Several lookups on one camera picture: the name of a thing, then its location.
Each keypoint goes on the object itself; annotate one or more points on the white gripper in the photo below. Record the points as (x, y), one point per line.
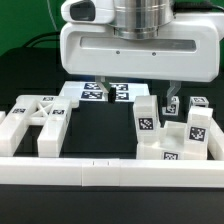
(186, 49)

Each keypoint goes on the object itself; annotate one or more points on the white chair seat part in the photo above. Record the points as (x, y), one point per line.
(170, 145)

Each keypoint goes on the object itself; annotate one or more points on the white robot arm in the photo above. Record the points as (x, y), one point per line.
(146, 39)

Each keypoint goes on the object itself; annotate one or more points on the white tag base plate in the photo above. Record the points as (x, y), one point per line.
(90, 91)

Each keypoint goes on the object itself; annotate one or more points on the white right side rail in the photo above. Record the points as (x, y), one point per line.
(216, 141)

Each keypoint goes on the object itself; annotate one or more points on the white rail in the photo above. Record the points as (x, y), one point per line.
(216, 141)
(111, 172)

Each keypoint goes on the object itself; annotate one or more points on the white front rail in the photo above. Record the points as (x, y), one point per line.
(111, 172)

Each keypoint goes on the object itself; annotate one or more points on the white chair backrest frame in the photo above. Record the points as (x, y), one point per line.
(52, 113)

